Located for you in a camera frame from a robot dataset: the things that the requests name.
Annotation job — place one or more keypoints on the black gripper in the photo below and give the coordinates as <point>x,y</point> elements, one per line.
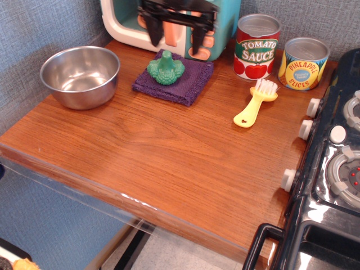
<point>200,15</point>

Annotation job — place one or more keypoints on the green toy broccoli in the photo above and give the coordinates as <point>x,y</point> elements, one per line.
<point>166,70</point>

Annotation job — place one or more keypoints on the toy microwave oven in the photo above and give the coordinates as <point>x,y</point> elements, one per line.
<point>124,23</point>

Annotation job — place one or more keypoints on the purple folded cloth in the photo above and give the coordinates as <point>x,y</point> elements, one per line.
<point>185,90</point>

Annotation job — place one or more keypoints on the tomato sauce can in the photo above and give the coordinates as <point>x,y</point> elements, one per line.
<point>256,44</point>

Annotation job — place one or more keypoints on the yellow toy brush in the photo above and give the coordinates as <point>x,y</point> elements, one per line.
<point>263,91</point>

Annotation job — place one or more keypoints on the stainless steel bowl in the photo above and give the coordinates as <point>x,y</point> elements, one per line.
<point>82,78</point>

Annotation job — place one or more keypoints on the pineapple slices can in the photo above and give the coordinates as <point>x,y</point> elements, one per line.
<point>303,63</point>

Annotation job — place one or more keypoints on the black toy stove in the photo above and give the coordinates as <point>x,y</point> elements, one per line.
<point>322,216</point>

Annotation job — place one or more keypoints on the orange black object bottom left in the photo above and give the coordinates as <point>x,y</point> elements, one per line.
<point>15,257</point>

